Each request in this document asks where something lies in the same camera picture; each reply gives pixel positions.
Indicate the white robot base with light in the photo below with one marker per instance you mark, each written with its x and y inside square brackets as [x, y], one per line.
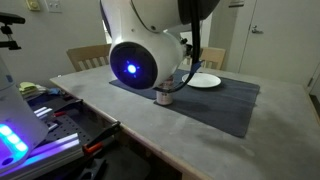
[20, 129]

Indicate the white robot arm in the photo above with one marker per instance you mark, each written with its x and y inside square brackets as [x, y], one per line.
[150, 38]

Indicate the red and silver soda can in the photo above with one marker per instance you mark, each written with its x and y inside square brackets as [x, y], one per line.
[163, 98]

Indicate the dark blue left placemat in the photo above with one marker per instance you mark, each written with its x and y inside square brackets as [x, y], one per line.
[150, 93]

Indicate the dark blue placemat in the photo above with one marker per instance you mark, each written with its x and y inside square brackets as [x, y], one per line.
[227, 107]
[150, 93]

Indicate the white round plate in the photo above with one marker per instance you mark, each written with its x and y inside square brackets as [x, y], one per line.
[204, 80]

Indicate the light wooden chair right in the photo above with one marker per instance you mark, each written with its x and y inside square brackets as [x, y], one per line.
[212, 58]

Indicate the light wooden chair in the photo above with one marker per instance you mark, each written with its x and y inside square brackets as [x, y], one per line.
[212, 58]
[88, 57]

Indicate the dark blue right placemat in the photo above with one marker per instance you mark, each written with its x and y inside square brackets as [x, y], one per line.
[227, 107]

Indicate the light wooden chair left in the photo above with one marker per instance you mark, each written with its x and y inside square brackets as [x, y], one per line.
[88, 57]

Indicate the black and orange clamp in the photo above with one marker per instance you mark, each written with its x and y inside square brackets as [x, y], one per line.
[96, 144]

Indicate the stack of cloths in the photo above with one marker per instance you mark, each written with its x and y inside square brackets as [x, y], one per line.
[29, 89]

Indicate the white door with handle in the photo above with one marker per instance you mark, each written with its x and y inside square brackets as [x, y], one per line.
[283, 42]

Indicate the white wall light switch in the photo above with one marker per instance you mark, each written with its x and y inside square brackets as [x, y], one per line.
[53, 6]

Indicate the yellow wall thermostat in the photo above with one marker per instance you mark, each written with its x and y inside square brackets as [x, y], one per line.
[33, 5]

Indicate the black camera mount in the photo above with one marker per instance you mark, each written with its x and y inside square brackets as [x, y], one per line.
[9, 19]

